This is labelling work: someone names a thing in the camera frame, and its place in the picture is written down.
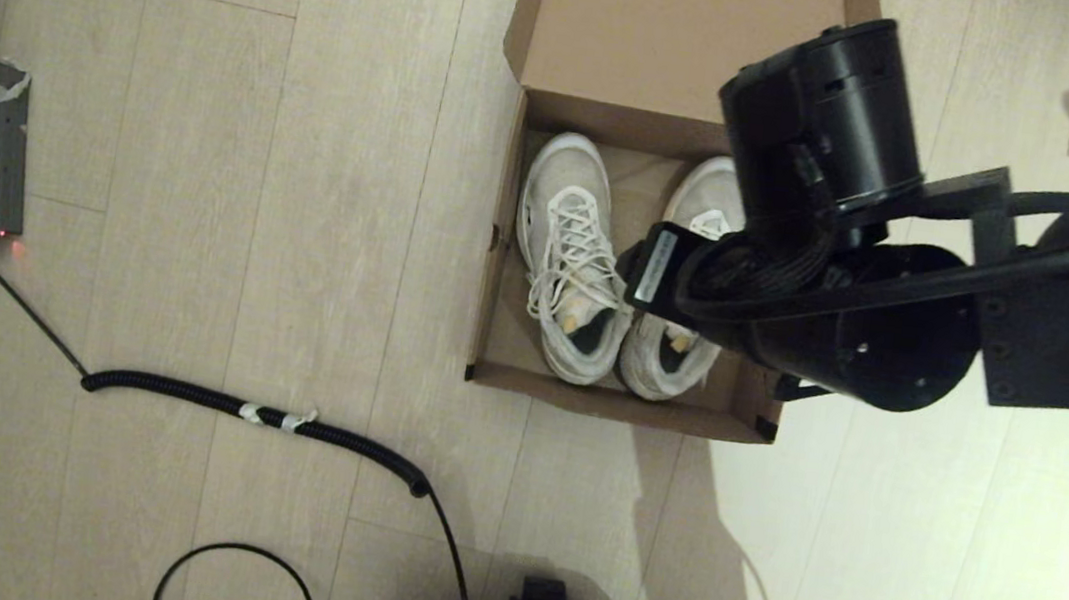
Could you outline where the white sneaker tan toe edge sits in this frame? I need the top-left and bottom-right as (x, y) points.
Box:
(614, 146), (758, 411)

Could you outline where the white sneaker black side mark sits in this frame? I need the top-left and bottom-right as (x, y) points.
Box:
(498, 128), (654, 392)

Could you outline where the brown cardboard shoe box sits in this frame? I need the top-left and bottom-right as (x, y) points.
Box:
(462, 0), (887, 454)

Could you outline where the thin black cable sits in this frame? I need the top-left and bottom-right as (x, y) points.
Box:
(153, 534), (330, 600)

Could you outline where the black coiled cable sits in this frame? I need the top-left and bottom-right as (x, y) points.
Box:
(0, 239), (524, 600)

